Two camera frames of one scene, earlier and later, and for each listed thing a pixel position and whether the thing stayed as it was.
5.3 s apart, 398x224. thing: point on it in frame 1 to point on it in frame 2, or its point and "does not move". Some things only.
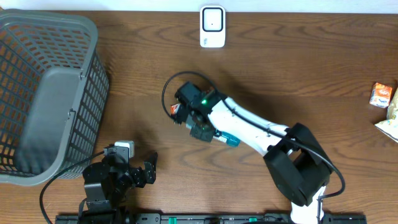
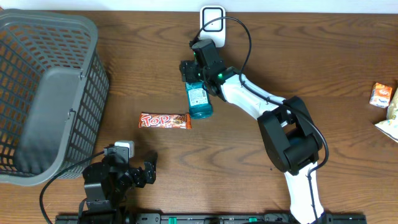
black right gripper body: [203, 134] to [192, 71]
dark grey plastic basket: [54, 90] does not move
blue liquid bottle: [226, 137] to [199, 100]
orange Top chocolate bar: [173, 108] to [166, 121]
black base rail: [204, 218] does not move
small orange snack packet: [380, 95] does not move
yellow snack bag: [389, 127] does not move
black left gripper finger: [150, 168] does not move
